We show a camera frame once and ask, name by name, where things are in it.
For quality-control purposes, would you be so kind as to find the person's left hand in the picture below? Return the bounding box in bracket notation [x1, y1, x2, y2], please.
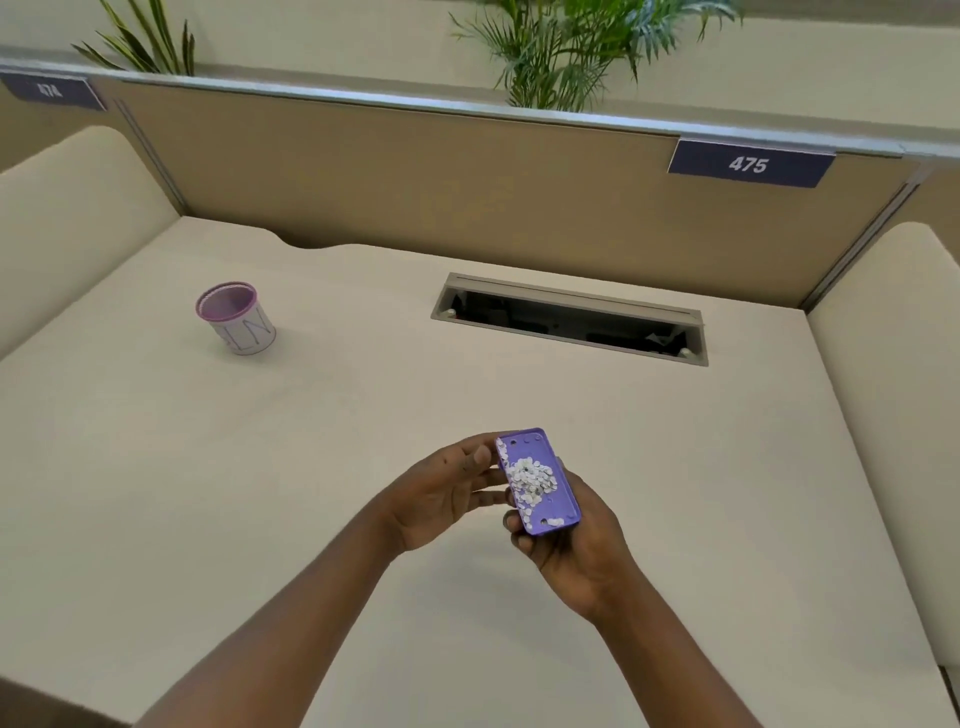
[382, 432, 519, 558]

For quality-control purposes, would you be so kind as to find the person's right hand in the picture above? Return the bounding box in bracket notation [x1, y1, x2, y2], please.
[502, 459, 641, 625]

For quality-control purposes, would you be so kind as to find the purple rectangular tray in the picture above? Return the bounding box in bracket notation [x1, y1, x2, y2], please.
[494, 427, 584, 538]

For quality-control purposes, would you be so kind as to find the person's right forearm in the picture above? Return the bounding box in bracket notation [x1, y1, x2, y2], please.
[591, 561, 763, 728]

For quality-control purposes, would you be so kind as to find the person's left forearm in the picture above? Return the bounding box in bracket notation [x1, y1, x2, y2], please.
[135, 495, 406, 728]

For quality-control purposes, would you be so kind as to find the pile of white paper dots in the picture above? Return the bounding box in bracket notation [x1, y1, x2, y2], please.
[496, 438, 566, 529]

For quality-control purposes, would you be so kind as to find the white cup with purple rim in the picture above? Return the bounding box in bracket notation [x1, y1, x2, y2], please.
[195, 281, 278, 357]

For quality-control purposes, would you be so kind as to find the tan desk partition panel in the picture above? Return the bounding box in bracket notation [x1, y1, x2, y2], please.
[0, 46, 960, 313]

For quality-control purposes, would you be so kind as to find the cream side divider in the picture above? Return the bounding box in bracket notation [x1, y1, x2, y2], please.
[0, 124, 182, 363]
[806, 220, 960, 674]

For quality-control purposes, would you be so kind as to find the dark blue number sign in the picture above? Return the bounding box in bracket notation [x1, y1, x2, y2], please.
[0, 70, 108, 113]
[666, 137, 838, 190]

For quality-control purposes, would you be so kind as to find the green palm plant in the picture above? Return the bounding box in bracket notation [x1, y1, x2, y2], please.
[448, 0, 745, 114]

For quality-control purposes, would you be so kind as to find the green spiky leaf plant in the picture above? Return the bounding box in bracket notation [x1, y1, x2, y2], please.
[71, 0, 198, 78]

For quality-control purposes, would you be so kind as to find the grey desk cable hatch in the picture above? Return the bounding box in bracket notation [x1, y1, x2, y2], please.
[430, 272, 709, 368]

